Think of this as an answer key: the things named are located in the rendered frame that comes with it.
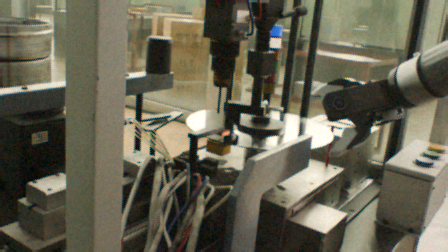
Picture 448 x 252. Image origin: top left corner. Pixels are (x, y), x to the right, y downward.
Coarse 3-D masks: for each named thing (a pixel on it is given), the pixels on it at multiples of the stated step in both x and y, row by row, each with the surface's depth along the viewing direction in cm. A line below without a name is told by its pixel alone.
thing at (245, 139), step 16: (208, 112) 115; (224, 112) 116; (272, 112) 120; (192, 128) 100; (224, 128) 102; (240, 128) 103; (288, 128) 107; (304, 128) 108; (320, 128) 110; (240, 144) 93; (256, 144) 94; (272, 144) 94; (320, 144) 97
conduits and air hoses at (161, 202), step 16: (144, 160) 88; (160, 160) 86; (160, 176) 83; (192, 176) 87; (160, 192) 78; (128, 208) 82; (160, 208) 75; (176, 208) 78; (192, 208) 77; (160, 224) 74; (192, 224) 75; (160, 240) 72; (176, 240) 72; (192, 240) 69
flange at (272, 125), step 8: (240, 120) 106; (248, 120) 106; (256, 120) 105; (264, 120) 104; (272, 120) 108; (248, 128) 102; (256, 128) 102; (264, 128) 102; (272, 128) 102; (280, 128) 104
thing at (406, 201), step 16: (416, 144) 123; (432, 144) 124; (400, 160) 109; (384, 176) 107; (400, 176) 105; (416, 176) 103; (432, 176) 101; (384, 192) 108; (400, 192) 105; (416, 192) 103; (432, 192) 104; (384, 208) 108; (400, 208) 106; (416, 208) 104; (432, 208) 110; (384, 224) 109; (400, 224) 107; (416, 224) 105
